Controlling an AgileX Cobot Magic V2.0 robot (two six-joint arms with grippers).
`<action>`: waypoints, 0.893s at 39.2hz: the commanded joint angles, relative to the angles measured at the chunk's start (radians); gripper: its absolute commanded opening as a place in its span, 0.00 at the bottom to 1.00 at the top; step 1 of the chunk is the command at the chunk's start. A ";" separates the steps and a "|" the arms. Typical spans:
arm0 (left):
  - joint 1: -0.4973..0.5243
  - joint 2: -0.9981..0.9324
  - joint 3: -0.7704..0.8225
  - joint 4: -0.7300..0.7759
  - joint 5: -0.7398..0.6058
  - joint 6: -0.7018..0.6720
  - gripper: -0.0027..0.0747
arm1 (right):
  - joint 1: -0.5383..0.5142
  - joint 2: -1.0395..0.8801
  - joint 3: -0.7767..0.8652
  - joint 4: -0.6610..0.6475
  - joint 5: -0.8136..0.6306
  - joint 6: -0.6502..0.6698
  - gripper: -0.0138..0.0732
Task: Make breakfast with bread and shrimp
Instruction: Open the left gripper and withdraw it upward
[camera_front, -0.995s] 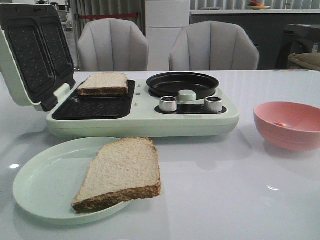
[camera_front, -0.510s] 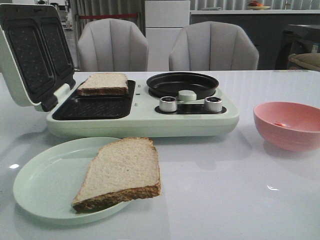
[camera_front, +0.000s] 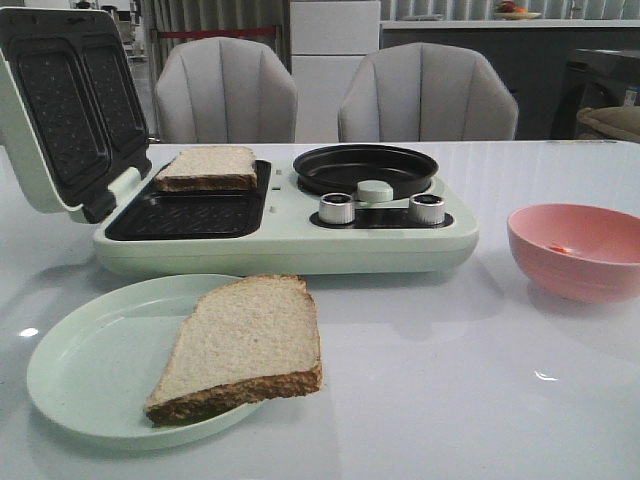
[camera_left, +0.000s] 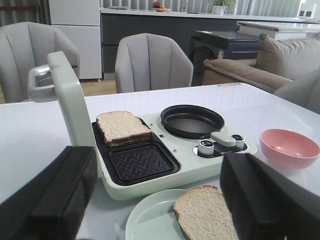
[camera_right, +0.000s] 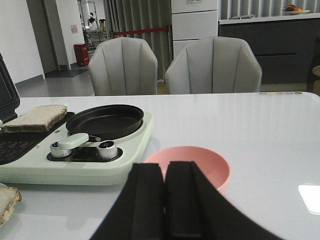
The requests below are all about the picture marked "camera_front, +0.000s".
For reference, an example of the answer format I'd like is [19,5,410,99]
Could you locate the bread slice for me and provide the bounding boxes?
[154,145,258,192]
[144,274,323,426]

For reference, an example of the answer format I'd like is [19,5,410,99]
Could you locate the cooked shrimp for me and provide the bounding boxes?
[547,244,575,255]

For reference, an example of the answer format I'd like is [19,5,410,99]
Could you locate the pink bowl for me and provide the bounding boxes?
[507,203,639,304]

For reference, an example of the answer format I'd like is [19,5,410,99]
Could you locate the green breakfast maker lid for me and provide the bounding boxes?
[1,7,151,223]

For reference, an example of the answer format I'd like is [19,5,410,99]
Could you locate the green breakfast maker base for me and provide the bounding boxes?
[94,158,479,277]

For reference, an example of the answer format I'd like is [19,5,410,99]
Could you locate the left silver control knob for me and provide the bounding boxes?
[318,192,355,225]

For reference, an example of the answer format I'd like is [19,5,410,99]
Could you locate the silver control knob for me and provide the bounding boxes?
[408,193,446,225]
[318,192,355,225]

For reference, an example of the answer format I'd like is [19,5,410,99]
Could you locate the black round frying pan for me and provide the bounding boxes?
[293,144,439,200]

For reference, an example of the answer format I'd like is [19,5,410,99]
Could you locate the right silver control knob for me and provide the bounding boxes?
[408,193,446,225]

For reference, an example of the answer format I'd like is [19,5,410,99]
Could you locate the right grey chair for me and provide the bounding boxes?
[338,42,519,142]

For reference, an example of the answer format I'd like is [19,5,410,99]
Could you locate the grey chair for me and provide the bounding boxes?
[155,37,298,144]
[338,42,519,142]

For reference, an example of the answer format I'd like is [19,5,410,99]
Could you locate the left grey chair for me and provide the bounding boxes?
[155,37,298,144]

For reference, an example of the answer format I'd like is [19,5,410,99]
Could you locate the white refrigerator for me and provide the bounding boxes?
[290,1,381,143]

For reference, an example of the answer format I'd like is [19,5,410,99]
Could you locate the red barrier belt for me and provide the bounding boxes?
[156,25,279,39]

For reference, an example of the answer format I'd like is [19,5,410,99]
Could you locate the light green plate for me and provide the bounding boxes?
[26,274,259,451]

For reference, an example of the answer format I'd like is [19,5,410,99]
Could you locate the grey counter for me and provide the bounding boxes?
[381,19,639,140]

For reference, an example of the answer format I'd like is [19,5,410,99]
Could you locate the fruit plate on counter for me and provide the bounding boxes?
[494,0,541,20]

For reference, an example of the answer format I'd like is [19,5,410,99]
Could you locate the dark washing machine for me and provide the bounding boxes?
[550,49,639,139]

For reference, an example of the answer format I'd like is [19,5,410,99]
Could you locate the beige cushion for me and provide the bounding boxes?
[576,106,639,143]

